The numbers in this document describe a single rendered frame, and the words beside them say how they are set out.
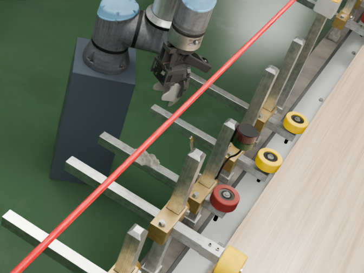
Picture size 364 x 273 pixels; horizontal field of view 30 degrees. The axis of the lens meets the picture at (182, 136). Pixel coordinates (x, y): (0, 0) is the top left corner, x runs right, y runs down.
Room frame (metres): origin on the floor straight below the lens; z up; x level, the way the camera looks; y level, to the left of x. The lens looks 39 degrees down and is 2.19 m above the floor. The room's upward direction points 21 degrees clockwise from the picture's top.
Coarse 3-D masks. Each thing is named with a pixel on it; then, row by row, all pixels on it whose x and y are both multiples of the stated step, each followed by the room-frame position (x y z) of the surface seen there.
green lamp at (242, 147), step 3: (234, 135) 1.45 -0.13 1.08; (234, 138) 1.44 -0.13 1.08; (234, 141) 1.44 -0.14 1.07; (237, 141) 1.43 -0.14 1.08; (234, 144) 1.43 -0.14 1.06; (237, 144) 1.43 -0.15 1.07; (240, 144) 1.43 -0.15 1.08; (243, 144) 1.43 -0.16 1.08; (252, 144) 1.44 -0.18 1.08; (237, 147) 1.43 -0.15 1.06; (240, 147) 1.43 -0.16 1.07; (243, 147) 1.43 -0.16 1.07; (246, 147) 1.43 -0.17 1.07; (249, 147) 1.43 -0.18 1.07; (243, 150) 1.43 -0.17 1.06; (246, 150) 1.43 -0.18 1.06; (249, 150) 1.44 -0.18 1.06
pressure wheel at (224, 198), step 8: (216, 192) 1.40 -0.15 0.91; (224, 192) 1.41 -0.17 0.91; (232, 192) 1.43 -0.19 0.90; (216, 200) 1.38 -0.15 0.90; (224, 200) 1.38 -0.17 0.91; (232, 200) 1.39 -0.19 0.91; (216, 208) 1.37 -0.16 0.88; (224, 208) 1.37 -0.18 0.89; (232, 208) 1.38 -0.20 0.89; (216, 216) 1.40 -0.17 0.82
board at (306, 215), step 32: (352, 64) 2.38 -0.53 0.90; (352, 96) 2.15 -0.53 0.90; (320, 128) 1.89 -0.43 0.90; (352, 128) 1.95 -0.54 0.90; (288, 160) 1.66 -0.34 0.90; (320, 160) 1.72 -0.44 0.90; (352, 160) 1.78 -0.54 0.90; (288, 192) 1.52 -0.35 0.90; (320, 192) 1.57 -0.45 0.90; (352, 192) 1.62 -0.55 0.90; (256, 224) 1.34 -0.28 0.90; (288, 224) 1.39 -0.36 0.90; (320, 224) 1.44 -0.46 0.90; (352, 224) 1.48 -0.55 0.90; (256, 256) 1.23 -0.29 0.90; (288, 256) 1.27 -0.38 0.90; (320, 256) 1.32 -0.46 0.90; (352, 256) 1.36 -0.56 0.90
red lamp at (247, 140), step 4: (240, 124) 1.47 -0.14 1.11; (236, 132) 1.44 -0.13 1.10; (236, 136) 1.44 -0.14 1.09; (240, 136) 1.43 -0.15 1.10; (244, 136) 1.43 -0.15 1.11; (256, 136) 1.44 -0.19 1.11; (240, 140) 1.43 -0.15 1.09; (244, 140) 1.43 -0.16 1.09; (248, 140) 1.43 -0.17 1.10; (252, 140) 1.43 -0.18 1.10
